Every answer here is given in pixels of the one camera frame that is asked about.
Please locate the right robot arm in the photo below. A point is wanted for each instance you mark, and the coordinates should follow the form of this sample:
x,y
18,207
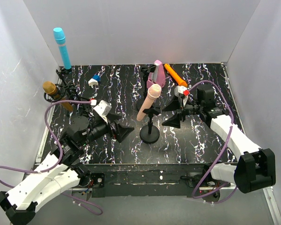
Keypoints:
x,y
255,167

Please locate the gold microphone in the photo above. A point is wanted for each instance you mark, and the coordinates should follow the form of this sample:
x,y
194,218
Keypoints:
x,y
54,92

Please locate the orange microphone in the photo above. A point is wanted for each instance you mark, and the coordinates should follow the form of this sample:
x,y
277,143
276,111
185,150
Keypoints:
x,y
175,76

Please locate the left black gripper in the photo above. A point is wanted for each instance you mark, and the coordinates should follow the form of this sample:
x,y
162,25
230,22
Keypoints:
x,y
113,129

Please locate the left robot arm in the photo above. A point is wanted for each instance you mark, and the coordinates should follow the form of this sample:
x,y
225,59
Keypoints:
x,y
59,171

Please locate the pink microphone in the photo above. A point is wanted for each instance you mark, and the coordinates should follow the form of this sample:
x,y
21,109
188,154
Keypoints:
x,y
158,76

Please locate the white blue small microphone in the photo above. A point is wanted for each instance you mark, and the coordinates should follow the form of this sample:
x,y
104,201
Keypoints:
x,y
94,81

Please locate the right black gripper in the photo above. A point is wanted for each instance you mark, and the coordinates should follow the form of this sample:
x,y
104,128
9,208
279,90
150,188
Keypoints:
x,y
182,112

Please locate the beige microphone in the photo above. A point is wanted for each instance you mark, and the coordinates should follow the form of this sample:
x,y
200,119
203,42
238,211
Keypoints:
x,y
153,93

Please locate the round base shock-mount stand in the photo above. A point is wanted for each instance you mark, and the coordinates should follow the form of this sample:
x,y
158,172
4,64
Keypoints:
x,y
146,71

